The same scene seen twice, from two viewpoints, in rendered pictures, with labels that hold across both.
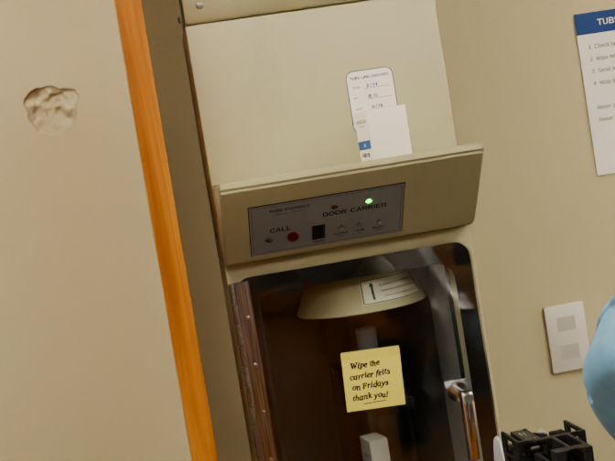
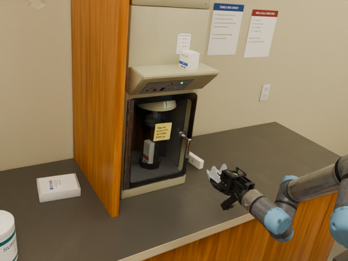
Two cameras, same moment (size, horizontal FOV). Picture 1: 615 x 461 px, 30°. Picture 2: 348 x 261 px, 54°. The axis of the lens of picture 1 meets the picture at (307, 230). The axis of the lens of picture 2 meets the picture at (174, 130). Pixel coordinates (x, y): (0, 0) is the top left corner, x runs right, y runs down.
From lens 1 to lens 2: 0.64 m
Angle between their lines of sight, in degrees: 34
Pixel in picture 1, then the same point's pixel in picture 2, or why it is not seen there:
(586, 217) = not seen: hidden behind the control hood
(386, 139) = (192, 63)
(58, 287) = (31, 69)
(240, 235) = (140, 88)
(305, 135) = (160, 53)
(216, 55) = (139, 18)
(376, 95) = (185, 42)
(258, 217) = (149, 85)
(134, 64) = (122, 25)
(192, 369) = (119, 133)
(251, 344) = (130, 120)
